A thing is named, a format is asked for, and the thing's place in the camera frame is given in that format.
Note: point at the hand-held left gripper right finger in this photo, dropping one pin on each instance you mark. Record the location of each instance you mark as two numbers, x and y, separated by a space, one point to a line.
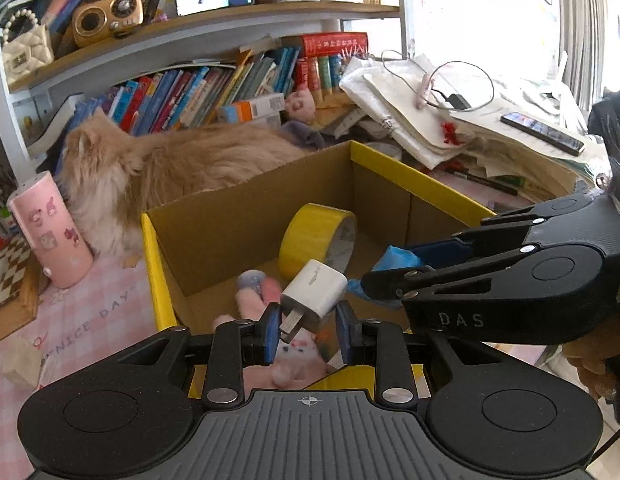
346 335

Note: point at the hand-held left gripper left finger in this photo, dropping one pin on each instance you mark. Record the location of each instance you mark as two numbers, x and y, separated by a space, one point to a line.
271 330

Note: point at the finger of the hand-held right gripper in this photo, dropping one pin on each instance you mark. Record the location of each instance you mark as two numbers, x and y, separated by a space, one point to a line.
440 252
390 285

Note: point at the blue plastic bag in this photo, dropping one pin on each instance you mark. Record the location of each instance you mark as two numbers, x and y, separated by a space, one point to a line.
397 257

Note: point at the pink plush toy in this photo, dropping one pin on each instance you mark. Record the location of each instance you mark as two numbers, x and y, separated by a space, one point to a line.
300 360

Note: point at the white charger plug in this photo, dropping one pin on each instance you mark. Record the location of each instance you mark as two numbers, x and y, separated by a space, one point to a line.
315 285

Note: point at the yellow packing tape roll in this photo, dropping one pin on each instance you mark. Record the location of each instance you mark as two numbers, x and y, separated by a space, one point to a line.
310 230

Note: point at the cardboard box with yellow rim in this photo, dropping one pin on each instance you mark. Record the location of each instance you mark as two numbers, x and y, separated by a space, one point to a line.
229 230

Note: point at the person's right hand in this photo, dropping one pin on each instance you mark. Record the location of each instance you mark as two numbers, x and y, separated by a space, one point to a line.
590 365

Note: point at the small round grey item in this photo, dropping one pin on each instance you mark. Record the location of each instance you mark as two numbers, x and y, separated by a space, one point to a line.
252 280

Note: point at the black pen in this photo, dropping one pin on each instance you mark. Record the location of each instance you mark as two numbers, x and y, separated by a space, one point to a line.
480 181

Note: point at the stack of loose papers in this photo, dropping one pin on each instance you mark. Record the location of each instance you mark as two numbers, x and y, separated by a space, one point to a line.
530 160

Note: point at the fuzzy grey tuft with bead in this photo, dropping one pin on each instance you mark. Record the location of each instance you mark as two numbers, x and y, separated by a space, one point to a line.
604 184

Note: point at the white cloth tote bags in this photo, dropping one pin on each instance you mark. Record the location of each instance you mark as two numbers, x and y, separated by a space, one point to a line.
400 115

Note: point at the black smartphone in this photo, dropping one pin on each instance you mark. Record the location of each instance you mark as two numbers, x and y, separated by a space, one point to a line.
542 134

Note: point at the purple grey cloth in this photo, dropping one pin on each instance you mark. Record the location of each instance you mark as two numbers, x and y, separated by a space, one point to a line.
305 135

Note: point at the fluffy orange cat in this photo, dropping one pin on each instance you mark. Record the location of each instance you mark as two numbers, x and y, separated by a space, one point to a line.
189 160

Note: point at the pink pig plush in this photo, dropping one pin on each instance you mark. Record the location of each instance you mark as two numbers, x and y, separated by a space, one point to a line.
300 105

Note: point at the orange white carton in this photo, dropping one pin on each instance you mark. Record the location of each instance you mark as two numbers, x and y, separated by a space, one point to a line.
250 107

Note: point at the thick red dictionary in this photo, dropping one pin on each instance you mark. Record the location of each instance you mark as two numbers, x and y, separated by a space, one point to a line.
325 45

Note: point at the pink cartoon print cylinder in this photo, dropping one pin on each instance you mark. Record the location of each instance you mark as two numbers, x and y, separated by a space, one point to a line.
49 230

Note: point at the row of blue spined books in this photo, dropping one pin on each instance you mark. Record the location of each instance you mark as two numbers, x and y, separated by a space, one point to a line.
189 95

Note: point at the small wooden block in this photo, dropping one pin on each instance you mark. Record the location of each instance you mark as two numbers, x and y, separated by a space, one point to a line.
23 362

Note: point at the grey window curtain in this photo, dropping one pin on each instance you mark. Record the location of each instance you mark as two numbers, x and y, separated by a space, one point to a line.
582 30

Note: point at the wooden framed chessboard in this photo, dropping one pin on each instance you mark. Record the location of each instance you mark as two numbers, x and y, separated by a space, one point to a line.
9 285

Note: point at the golden retro radio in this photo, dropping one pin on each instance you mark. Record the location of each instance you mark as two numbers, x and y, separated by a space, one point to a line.
107 19

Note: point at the cream quilted pearl handbag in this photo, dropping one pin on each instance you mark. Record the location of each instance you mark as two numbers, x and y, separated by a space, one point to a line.
27 55

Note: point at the white frame wooden bookshelf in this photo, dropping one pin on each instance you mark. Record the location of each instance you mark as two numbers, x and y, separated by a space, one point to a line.
214 22

